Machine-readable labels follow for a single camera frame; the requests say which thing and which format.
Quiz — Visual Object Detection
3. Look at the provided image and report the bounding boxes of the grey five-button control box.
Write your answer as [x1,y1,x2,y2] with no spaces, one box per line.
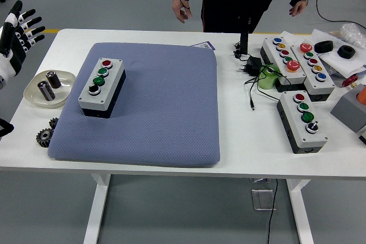
[290,41,336,102]
[259,37,307,93]

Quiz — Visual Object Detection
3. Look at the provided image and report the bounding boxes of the person's left hand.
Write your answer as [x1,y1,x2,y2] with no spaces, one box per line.
[288,0,308,17]

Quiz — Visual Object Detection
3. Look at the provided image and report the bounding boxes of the black upright stand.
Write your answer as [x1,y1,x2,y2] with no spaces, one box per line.
[239,31,249,55]

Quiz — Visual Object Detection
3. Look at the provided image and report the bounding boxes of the orange cylinder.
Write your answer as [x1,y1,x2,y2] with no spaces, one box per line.
[356,85,366,105]

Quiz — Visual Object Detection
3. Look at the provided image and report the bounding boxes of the black thin cord bundle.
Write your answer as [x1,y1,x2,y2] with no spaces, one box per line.
[233,42,246,62]

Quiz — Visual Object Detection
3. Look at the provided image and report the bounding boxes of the black power adapter plug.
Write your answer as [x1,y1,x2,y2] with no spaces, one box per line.
[237,55,262,77]

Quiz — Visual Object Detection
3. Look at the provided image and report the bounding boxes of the black metal-capped cylinder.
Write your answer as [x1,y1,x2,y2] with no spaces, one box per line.
[37,80,57,102]
[45,70,63,90]

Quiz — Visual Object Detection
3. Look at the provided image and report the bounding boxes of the black foam ring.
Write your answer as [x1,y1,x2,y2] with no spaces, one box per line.
[313,40,334,54]
[337,45,356,60]

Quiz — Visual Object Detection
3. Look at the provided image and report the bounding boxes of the red valve knob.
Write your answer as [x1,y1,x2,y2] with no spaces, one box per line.
[342,74,360,88]

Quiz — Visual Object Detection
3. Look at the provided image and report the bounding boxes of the grey four-button control box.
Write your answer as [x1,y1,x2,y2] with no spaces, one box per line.
[77,57,126,119]
[276,90,329,154]

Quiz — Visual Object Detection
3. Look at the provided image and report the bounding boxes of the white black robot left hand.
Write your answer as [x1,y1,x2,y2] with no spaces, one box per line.
[0,0,46,85]

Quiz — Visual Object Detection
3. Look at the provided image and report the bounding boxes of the white paper sheet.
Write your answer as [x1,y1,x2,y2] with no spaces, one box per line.
[279,30,305,45]

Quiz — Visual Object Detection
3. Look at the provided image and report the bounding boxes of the green tape roll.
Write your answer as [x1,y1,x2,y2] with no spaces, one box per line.
[258,65,281,90]

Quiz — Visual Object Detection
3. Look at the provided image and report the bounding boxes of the person's right hand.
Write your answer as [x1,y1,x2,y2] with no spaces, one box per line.
[171,0,193,25]

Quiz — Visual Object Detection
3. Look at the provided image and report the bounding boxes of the black hanging cable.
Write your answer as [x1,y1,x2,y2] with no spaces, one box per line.
[265,179,280,244]

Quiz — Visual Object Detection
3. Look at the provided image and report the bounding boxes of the black adapter cord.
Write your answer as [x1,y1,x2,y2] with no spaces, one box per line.
[244,66,292,111]

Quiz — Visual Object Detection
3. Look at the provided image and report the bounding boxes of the metal floor socket box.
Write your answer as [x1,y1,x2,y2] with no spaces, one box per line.
[250,178,278,211]

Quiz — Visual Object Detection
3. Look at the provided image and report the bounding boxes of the purple white label card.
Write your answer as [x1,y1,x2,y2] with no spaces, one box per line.
[190,41,216,51]

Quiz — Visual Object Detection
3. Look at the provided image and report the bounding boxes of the black floor cable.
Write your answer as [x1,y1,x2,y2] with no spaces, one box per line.
[314,0,366,27]

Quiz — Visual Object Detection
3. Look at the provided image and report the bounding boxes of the large black gear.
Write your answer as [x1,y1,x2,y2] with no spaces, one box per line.
[35,128,55,148]

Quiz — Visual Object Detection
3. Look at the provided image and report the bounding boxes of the clear plastic bag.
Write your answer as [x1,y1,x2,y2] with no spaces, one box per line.
[339,23,366,49]

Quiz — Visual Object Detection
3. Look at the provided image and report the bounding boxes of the grey block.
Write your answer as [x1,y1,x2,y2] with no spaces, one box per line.
[331,83,366,134]

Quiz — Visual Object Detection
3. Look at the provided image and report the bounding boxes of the white paper sheets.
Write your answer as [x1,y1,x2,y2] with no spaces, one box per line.
[310,29,366,79]

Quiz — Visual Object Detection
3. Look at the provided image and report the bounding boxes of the white table leg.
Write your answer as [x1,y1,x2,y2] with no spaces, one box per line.
[82,174,112,244]
[285,179,315,244]

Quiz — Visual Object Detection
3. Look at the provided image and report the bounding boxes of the blue-grey textured mat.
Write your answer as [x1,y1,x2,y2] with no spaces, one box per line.
[47,42,221,168]

